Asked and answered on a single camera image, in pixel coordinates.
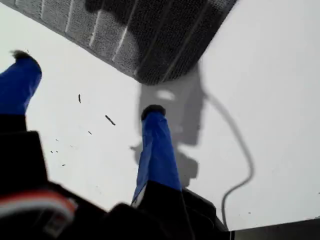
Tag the small black debris sliver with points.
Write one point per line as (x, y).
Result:
(79, 98)
(110, 120)

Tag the grey striped towel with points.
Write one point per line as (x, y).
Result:
(112, 37)

